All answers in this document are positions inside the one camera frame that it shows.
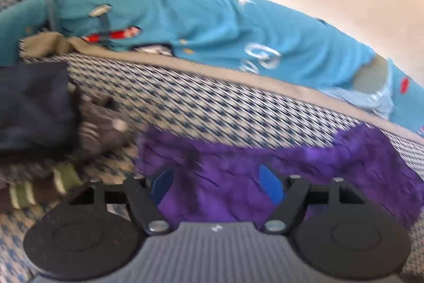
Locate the houndstooth bed mat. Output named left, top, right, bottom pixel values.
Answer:
left=0, top=49, right=424, bottom=283

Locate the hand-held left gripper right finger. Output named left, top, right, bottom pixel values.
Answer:
left=258, top=164, right=368, bottom=234

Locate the folded green striped garment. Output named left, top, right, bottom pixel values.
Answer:
left=0, top=164, right=85, bottom=214

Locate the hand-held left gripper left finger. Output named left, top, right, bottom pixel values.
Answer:
left=68, top=167, right=175, bottom=234

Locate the folded brown patterned garment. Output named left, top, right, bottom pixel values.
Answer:
left=0, top=91, right=133, bottom=184

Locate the blue cartoon printed cover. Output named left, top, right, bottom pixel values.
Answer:
left=0, top=0, right=424, bottom=139

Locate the purple floral garment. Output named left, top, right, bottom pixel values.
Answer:
left=134, top=124, right=424, bottom=230

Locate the folded navy garment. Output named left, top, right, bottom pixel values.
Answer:
left=0, top=62, right=80, bottom=154

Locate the grey padded bed rail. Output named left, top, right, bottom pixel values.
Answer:
left=353, top=56, right=390, bottom=94

